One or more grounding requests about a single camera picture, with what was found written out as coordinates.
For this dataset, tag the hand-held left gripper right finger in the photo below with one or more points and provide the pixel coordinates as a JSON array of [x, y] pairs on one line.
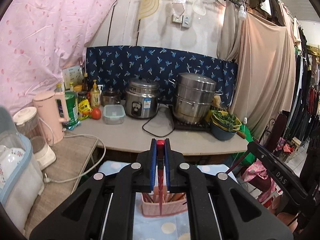
[[167, 165]]

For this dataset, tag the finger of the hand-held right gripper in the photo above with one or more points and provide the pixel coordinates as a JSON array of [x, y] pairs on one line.
[[260, 153]]

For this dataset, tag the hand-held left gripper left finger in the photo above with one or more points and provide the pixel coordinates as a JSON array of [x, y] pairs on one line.
[[153, 165]]

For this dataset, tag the dark red chopstick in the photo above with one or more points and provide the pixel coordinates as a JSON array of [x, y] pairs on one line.
[[236, 163], [160, 180]]

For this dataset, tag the pink perforated utensil holder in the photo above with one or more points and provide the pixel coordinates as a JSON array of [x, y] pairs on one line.
[[175, 208]]

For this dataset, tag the pink printed bag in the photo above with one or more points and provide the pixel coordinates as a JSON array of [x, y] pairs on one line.
[[255, 170]]

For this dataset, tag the red plastic stool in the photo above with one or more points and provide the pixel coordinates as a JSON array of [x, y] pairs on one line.
[[270, 195]]

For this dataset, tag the green plastic bag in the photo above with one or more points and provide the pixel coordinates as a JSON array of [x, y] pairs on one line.
[[247, 132]]

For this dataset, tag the black metal chair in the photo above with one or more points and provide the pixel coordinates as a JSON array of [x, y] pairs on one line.
[[277, 127]]

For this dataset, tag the blue plastic basin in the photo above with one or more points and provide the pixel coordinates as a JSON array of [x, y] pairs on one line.
[[222, 133]]

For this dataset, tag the black induction cooker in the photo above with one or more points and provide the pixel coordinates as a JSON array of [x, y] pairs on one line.
[[190, 127]]

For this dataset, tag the leafy green vegetables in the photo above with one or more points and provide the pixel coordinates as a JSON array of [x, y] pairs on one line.
[[225, 117]]

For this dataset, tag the steel rice cooker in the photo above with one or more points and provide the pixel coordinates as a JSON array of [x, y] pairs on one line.
[[142, 105]]

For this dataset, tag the clear lidded food container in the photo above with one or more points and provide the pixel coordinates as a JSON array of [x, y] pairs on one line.
[[113, 115]]

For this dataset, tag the tan loofah sponge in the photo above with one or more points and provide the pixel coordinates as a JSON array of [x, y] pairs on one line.
[[216, 101]]

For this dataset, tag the stacked steel steamer pot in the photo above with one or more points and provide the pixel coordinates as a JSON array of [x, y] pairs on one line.
[[195, 97]]

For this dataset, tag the row of hanging clothes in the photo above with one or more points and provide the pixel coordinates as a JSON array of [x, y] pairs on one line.
[[307, 92]]

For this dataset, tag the red tomato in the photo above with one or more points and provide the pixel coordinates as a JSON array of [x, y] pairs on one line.
[[95, 113]]

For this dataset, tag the small lidded steel pot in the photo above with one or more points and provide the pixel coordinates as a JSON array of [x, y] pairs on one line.
[[111, 97]]

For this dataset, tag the beige hanging curtain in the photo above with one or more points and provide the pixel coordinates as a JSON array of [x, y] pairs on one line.
[[262, 67]]

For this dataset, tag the yellow oil bottle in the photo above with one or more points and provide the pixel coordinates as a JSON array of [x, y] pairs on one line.
[[95, 97]]

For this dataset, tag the yellow snack packet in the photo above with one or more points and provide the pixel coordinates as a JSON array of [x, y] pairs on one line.
[[84, 106]]

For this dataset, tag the white pump bottle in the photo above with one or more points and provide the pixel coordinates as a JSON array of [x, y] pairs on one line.
[[100, 88]]

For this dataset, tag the green tin can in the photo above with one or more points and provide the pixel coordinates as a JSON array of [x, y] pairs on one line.
[[72, 110]]

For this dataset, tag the dark glass jar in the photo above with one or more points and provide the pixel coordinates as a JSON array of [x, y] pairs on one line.
[[82, 97]]

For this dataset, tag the navy leaf print cloth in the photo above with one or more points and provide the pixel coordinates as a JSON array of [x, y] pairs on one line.
[[150, 62]]

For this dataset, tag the dark sauce bottle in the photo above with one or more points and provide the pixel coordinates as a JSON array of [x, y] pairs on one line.
[[85, 82]]

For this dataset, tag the small white blender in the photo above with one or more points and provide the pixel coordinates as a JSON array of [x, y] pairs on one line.
[[45, 155]]

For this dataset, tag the pink electric kettle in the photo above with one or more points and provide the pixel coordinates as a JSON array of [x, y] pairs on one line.
[[47, 120]]

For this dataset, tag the white printed carton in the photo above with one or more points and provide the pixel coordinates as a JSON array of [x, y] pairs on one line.
[[72, 75]]

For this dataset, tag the clear dish storage box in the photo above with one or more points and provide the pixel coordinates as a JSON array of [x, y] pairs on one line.
[[22, 185]]

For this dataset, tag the glass jar white lid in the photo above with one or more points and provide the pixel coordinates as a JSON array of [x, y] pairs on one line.
[[25, 116]]

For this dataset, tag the white light bulb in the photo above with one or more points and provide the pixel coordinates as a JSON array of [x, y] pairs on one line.
[[241, 13]]

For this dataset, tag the floral white bowl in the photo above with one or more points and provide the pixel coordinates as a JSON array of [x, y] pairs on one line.
[[12, 160]]

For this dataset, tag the white slotted ladle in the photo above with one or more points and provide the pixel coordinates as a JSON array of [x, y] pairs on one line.
[[199, 6]]

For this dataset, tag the pink spotted curtain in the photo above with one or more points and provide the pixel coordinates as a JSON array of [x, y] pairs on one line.
[[50, 42]]

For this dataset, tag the yellow hanging cutting board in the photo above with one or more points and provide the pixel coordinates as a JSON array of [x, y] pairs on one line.
[[150, 0]]

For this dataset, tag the white wall switch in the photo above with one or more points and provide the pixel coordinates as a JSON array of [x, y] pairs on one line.
[[186, 21]]

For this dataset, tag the white wall socket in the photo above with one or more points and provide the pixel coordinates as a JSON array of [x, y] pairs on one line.
[[176, 19]]

